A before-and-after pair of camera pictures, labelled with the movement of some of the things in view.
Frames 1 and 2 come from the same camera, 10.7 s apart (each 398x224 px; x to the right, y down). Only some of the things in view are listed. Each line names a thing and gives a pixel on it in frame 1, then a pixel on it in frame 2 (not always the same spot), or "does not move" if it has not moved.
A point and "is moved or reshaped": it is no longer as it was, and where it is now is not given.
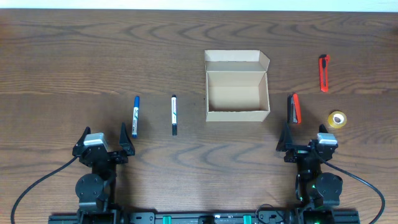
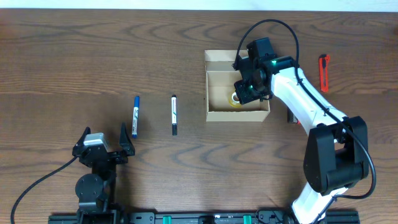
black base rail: (251, 217) does not move
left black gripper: (127, 147) does not move
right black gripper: (296, 155) -> (242, 98)
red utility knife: (323, 62) does not move
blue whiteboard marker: (135, 117) does not move
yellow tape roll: (337, 119) is moved or reshaped
